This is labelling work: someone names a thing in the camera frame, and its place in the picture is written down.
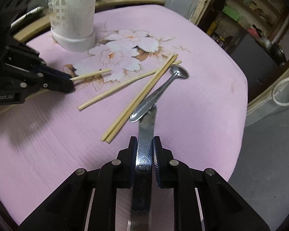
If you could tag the pink floral cloth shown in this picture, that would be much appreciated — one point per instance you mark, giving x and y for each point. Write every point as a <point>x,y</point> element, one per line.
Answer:
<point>195,125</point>

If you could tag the pair of wooden chopsticks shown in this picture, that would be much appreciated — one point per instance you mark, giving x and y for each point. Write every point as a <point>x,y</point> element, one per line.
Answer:
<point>114,125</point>

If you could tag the wooden chopstick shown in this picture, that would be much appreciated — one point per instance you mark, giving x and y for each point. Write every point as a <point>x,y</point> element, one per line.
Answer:
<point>119,125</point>
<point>94,74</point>
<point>110,93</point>

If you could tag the small ornate steel spoon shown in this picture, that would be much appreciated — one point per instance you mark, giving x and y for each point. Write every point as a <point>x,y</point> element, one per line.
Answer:
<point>180,73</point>

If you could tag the yellow bottle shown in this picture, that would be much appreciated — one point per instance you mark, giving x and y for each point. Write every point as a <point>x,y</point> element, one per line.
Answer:
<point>212,27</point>

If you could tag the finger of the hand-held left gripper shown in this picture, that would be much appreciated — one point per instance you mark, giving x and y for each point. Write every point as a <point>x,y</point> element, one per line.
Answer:
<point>53,73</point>
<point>60,85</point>

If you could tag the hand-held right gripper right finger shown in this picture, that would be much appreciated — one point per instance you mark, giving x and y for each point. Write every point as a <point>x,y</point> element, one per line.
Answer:
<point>156,163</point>

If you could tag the worn door frame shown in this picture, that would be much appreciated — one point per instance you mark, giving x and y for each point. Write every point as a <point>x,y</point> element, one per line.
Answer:
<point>207,0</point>

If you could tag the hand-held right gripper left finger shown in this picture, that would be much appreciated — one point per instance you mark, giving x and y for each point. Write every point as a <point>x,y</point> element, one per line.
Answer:
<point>132,163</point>

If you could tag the green box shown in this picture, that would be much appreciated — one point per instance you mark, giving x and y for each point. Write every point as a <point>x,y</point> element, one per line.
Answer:
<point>231,13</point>

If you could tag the white plastic utensil holder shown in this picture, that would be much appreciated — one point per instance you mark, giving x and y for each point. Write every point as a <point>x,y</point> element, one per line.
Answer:
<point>74,16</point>

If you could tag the black pot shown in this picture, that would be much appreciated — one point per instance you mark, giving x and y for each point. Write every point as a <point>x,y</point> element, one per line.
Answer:
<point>277,53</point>

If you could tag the grey cabinet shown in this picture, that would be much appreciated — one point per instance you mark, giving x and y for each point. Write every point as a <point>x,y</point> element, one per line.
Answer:
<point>250,72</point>

